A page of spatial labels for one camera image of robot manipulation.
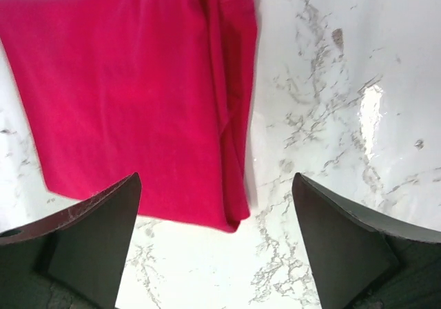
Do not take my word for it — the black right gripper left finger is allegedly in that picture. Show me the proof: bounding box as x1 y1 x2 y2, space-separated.
1 173 141 308

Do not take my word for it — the crimson red t shirt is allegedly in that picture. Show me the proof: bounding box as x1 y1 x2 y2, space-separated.
1 0 257 232

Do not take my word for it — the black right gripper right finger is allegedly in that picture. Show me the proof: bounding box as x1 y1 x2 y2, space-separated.
292 173 440 308

